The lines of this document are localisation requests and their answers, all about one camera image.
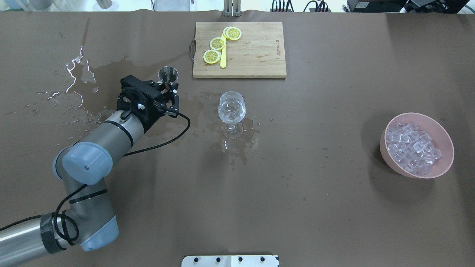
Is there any pink bowl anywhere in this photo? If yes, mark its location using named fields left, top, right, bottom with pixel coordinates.
left=379, top=113, right=455, bottom=179

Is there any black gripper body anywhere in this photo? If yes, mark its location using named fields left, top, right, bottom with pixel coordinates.
left=135, top=105, right=165, bottom=134

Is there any aluminium frame post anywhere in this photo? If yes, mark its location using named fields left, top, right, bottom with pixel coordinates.
left=223, top=0, right=242, bottom=17

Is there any steel jigger cup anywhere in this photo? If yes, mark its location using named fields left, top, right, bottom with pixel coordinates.
left=157, top=66, right=178, bottom=93

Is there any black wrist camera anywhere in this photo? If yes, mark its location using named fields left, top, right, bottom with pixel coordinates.
left=117, top=75, right=163, bottom=112

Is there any clear wine glass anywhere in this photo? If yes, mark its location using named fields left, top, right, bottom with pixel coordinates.
left=218, top=91, right=246, bottom=139

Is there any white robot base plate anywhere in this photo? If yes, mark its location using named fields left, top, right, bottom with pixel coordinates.
left=181, top=254, right=280, bottom=267

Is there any wooden cutting board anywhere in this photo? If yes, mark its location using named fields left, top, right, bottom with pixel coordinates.
left=192, top=22, right=287, bottom=78

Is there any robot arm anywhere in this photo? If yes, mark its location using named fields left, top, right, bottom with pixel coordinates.
left=1, top=76, right=183, bottom=267

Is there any yellow plastic knife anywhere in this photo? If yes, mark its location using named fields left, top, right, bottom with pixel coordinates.
left=219, top=34, right=227, bottom=69

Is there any lemon slice middle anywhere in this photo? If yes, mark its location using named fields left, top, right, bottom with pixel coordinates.
left=209, top=37, right=227, bottom=51

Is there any clear ice cubes pile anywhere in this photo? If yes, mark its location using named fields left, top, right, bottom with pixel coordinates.
left=385, top=122, right=443, bottom=176

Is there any lemon slice lower left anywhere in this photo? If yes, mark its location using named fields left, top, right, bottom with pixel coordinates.
left=203, top=49, right=221, bottom=64

